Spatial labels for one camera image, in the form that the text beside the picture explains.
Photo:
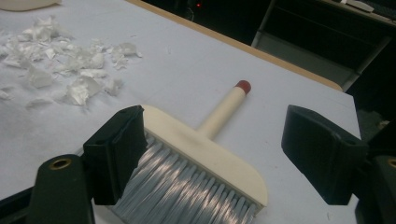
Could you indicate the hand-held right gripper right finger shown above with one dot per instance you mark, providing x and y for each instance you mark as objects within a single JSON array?
[{"x": 323, "y": 155}]

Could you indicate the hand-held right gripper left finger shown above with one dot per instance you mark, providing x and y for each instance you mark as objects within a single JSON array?
[{"x": 115, "y": 155}]

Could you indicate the cream hand brush grey bristles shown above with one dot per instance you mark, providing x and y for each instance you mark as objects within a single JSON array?
[{"x": 202, "y": 155}]

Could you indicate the pile of white paper scraps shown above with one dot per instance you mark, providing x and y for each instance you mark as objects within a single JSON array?
[{"x": 62, "y": 62}]

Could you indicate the grey metal shelf rack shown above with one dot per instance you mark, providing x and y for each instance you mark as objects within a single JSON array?
[{"x": 323, "y": 40}]

